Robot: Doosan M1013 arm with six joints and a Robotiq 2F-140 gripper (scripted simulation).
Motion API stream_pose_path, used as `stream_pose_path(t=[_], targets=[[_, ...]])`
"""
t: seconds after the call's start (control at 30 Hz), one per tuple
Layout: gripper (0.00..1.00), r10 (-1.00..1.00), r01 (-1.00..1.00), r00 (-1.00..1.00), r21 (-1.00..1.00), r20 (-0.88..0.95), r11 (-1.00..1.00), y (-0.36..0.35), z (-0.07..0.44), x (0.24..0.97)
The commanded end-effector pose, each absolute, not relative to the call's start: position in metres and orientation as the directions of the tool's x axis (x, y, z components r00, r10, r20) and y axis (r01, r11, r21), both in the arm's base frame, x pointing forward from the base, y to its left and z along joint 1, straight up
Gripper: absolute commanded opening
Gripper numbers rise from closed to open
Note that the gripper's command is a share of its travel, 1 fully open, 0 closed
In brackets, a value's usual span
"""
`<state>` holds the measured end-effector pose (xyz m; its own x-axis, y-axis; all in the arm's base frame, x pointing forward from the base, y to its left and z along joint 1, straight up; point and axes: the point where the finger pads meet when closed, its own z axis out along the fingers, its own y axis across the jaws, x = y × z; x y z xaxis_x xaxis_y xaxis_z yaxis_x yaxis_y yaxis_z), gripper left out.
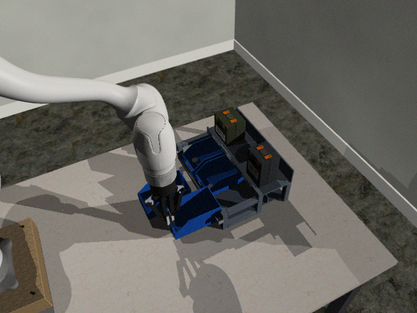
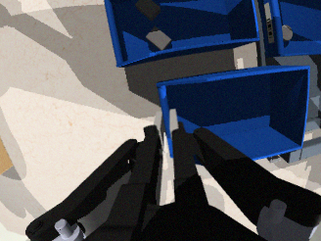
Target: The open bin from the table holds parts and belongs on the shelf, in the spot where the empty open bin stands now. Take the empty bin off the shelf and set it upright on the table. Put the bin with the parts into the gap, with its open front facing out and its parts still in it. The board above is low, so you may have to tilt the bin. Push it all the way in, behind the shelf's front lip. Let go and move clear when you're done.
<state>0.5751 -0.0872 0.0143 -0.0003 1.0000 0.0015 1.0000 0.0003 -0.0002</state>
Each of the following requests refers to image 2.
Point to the grey metal shelf rack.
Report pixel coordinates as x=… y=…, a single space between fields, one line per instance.
x=310 y=147

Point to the grey round disc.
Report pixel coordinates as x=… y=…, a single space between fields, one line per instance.
x=287 y=32

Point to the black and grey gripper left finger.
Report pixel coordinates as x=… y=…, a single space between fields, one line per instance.
x=96 y=200

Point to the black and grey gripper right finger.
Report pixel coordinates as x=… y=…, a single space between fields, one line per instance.
x=280 y=210

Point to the blue open-front bin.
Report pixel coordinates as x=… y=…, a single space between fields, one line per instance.
x=304 y=18
x=186 y=22

